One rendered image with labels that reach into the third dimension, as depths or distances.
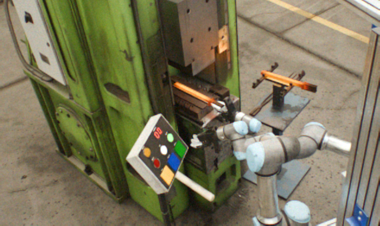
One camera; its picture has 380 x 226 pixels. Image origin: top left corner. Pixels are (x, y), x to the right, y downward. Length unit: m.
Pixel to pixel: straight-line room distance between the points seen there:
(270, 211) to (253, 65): 3.02
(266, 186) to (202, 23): 1.03
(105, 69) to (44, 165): 1.63
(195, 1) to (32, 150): 2.53
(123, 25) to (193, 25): 0.40
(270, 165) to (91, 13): 1.38
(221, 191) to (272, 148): 1.58
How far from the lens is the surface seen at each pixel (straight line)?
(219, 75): 3.04
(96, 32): 2.68
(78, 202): 3.77
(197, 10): 2.44
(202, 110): 2.79
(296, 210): 2.16
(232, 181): 3.44
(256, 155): 1.83
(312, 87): 2.96
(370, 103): 1.60
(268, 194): 1.98
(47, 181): 4.04
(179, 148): 2.49
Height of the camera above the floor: 2.76
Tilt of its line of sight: 38 degrees down
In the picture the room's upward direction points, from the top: 8 degrees counter-clockwise
